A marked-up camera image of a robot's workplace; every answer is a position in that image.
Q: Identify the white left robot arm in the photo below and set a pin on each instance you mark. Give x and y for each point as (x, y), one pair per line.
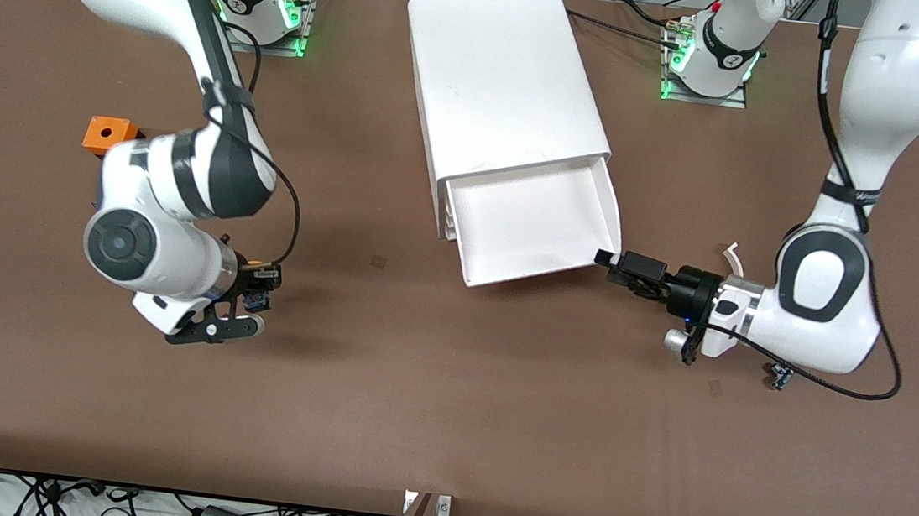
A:
(814, 343)

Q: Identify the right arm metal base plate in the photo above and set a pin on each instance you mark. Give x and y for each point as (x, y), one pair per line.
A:
(307, 16)

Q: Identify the small white bracket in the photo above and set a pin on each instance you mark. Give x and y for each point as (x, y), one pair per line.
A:
(443, 506)
(409, 502)

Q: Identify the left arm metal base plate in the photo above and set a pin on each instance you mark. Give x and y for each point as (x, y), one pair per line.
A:
(706, 100)

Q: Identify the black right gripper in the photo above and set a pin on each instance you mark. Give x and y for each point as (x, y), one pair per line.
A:
(243, 278)

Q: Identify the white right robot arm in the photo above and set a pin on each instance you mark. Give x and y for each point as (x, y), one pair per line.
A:
(130, 176)

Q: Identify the orange box with hole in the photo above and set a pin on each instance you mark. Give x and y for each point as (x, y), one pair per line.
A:
(105, 133)

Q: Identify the small blue component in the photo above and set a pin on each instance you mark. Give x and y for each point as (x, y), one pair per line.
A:
(781, 378)

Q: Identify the yellow push button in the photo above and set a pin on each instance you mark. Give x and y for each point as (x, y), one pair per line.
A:
(256, 302)

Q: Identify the white plastic drawer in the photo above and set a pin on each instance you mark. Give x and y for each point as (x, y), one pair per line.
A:
(530, 223)
(448, 216)
(452, 235)

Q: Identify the white curved plastic strip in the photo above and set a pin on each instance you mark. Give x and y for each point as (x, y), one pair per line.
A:
(731, 255)

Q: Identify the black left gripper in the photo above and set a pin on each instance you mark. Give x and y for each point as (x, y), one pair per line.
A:
(691, 290)

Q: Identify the white drawer cabinet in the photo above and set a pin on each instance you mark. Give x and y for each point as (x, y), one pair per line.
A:
(502, 77)

